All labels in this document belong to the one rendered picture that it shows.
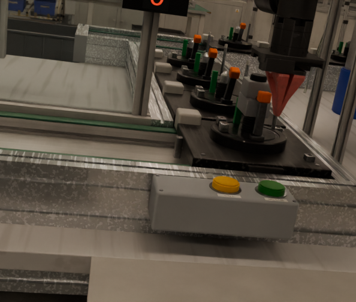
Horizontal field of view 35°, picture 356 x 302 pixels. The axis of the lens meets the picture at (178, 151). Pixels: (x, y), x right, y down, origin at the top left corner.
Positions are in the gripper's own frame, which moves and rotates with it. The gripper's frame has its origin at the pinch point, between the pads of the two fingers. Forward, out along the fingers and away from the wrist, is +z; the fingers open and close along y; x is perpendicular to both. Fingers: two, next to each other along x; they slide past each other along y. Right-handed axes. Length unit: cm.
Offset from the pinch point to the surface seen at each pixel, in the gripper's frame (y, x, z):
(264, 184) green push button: 3.4, 9.7, 9.1
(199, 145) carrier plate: 10.4, -6.4, 9.0
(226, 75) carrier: 0.1, -36.4, 1.6
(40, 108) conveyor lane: 38.7, -24.4, 9.7
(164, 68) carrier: 9, -69, 7
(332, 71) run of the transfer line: -66, -128, 12
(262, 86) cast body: -0.1, -9.7, -1.8
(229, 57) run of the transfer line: -23, -129, 11
